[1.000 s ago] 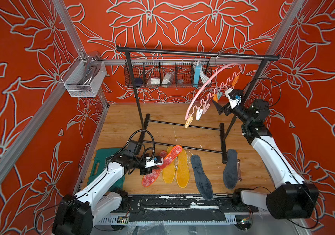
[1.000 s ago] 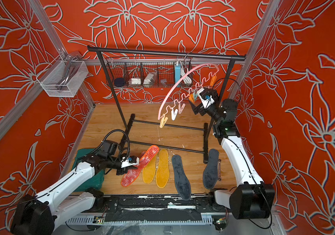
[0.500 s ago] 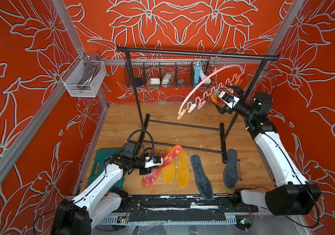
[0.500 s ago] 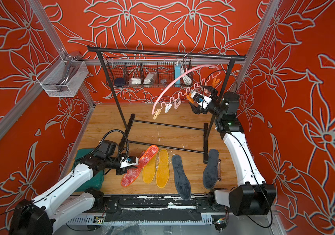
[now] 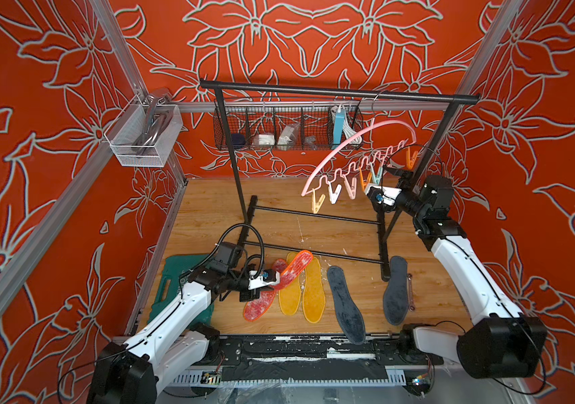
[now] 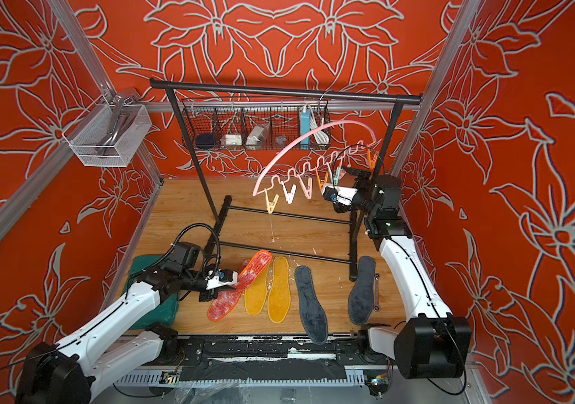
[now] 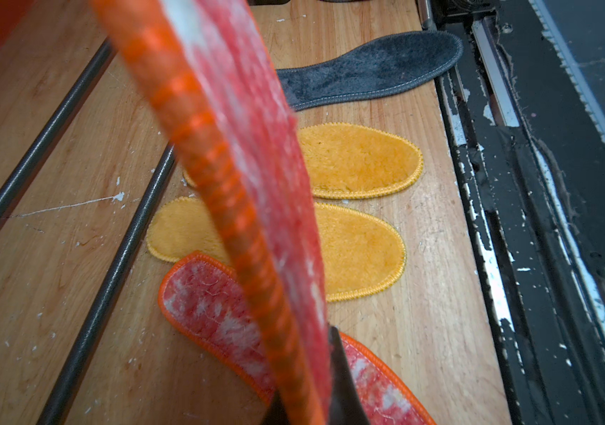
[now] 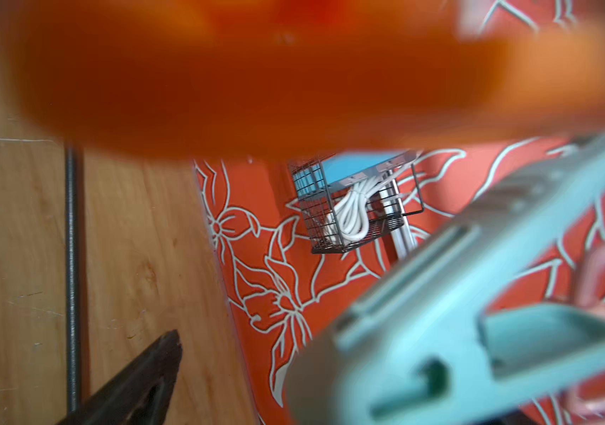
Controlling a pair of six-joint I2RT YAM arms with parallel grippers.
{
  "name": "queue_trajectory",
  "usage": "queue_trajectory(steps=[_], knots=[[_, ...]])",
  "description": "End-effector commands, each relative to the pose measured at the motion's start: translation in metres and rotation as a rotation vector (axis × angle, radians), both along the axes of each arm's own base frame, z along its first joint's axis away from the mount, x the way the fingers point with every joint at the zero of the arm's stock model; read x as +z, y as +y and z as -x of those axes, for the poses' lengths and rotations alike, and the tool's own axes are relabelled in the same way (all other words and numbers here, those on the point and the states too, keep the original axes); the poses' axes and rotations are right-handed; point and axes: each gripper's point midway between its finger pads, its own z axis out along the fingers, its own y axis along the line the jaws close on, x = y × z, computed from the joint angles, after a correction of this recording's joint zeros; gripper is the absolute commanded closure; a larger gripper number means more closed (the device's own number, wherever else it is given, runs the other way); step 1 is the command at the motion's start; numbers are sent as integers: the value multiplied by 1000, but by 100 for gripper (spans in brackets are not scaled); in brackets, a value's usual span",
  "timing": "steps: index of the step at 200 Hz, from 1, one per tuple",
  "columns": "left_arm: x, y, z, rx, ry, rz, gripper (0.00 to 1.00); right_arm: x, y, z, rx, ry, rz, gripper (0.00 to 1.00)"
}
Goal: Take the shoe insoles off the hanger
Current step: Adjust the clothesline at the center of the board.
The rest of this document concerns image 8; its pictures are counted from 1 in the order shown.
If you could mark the black metal clothes rack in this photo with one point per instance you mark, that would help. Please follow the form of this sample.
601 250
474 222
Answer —
72 278

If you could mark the pink clip hanger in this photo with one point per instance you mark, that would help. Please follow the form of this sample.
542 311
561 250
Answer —
296 79

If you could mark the light blue box in basket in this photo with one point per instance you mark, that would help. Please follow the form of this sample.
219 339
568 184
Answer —
344 170

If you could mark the black wire wall basket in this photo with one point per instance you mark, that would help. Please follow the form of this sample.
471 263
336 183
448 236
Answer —
345 220

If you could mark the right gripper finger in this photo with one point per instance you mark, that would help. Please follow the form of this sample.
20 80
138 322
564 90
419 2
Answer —
140 393

